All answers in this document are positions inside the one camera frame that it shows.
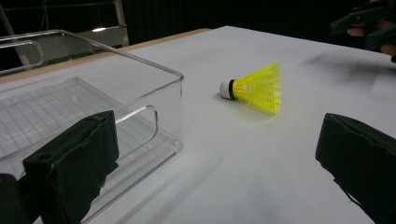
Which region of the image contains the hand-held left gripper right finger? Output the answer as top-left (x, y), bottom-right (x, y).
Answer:
top-left (315, 112), bottom-right (396, 224)

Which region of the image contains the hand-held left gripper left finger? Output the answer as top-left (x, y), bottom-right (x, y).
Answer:
top-left (21, 109), bottom-right (120, 224)

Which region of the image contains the clear plastic storage box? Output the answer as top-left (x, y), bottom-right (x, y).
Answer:
top-left (0, 29), bottom-right (185, 224)

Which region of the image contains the yellow shuttlecock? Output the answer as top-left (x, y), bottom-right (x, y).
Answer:
top-left (219, 62), bottom-right (283, 117)

